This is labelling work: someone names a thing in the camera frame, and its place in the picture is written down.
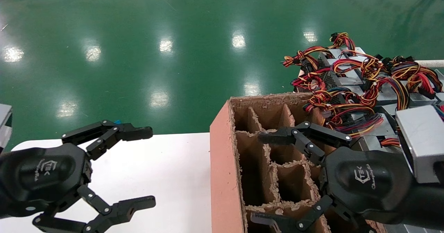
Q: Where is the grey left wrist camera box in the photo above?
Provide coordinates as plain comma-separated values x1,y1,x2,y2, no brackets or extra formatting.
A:
0,104,13,154

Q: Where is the grey power supply perforated side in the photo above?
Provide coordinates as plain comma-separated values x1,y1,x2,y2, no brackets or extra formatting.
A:
323,67,368,88

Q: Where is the multicolour curved wire harness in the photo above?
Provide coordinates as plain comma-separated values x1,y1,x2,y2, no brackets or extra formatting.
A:
362,76,411,111

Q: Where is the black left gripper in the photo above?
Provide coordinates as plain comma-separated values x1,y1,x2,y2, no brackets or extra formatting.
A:
0,120,156,233

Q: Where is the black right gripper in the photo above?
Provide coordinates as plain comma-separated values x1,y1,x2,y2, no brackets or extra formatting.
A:
258,121,422,226

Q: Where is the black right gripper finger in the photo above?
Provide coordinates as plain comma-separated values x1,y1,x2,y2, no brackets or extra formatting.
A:
250,195,377,233

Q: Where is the large grey metal power supply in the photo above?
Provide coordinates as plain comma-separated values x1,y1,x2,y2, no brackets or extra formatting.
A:
357,136,403,154

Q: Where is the brown cardboard box with dividers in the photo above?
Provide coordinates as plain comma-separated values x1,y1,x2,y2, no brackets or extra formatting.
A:
210,93,387,233

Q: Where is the white pipe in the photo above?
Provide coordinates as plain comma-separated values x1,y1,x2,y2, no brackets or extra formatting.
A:
415,60,444,68

